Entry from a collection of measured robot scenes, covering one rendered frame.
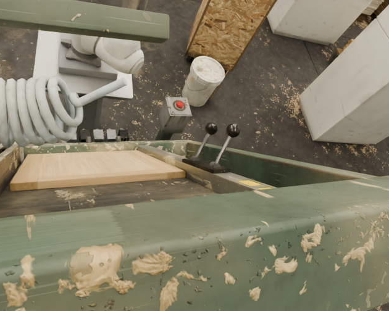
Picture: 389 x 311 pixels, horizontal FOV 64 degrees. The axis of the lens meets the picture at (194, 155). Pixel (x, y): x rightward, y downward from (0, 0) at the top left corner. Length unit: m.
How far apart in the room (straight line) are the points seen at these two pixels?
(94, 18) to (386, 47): 2.83
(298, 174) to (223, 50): 2.35
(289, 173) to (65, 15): 0.73
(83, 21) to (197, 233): 0.17
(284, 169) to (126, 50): 0.98
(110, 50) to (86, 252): 1.45
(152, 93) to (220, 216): 2.62
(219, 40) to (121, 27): 2.78
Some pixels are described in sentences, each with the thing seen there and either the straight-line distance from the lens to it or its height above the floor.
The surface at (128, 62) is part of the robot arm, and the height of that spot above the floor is 1.00.
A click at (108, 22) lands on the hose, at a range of 0.26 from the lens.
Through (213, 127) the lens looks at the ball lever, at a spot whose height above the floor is 1.44.
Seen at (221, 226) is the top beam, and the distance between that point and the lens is 0.23.
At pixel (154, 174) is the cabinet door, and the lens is 0.86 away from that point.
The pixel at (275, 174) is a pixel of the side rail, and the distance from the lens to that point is 0.93.
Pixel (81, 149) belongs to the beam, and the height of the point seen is 0.90.
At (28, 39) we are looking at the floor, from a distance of 3.07.
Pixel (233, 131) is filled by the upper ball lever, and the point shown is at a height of 1.54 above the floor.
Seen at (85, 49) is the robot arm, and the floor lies 0.91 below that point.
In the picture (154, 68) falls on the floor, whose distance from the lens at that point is 3.05.
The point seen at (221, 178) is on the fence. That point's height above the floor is 1.53.
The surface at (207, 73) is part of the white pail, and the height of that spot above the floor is 0.35.
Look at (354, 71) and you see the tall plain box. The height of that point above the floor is 0.73.
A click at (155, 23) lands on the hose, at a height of 1.94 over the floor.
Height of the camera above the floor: 2.10
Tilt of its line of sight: 54 degrees down
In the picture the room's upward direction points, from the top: 36 degrees clockwise
